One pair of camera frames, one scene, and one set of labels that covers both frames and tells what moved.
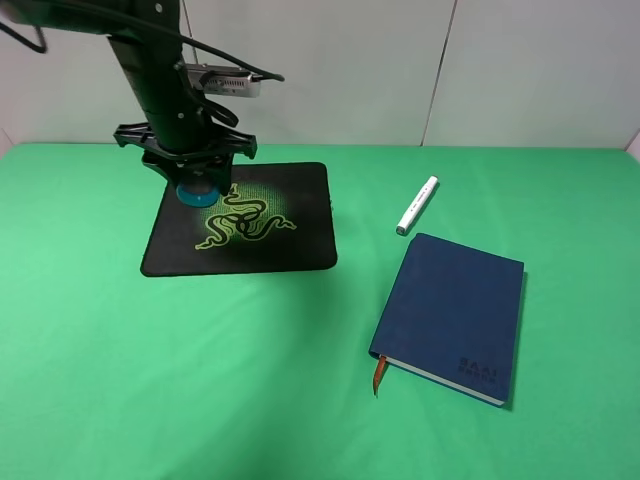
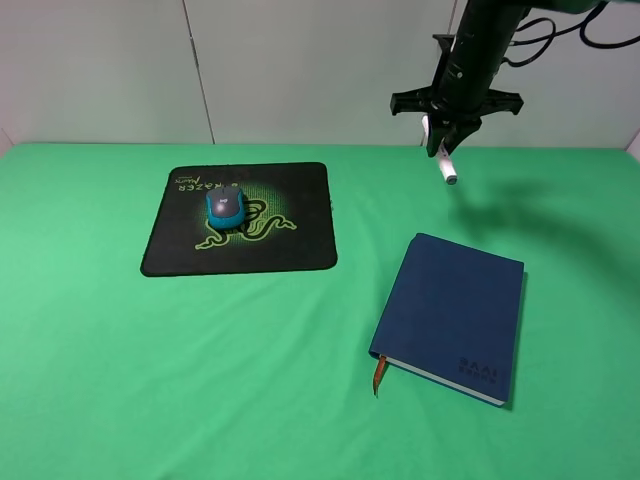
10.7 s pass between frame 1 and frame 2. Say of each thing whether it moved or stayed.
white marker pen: moved
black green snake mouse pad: stayed
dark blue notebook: stayed
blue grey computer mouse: moved
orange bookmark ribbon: stayed
